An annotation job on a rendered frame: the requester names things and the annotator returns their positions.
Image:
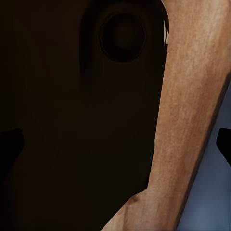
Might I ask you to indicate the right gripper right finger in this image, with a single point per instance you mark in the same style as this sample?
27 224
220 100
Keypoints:
224 143

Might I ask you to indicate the sofa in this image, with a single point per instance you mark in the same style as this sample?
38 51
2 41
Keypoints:
208 207

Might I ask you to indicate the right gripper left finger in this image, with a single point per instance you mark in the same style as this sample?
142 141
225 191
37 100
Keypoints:
11 144

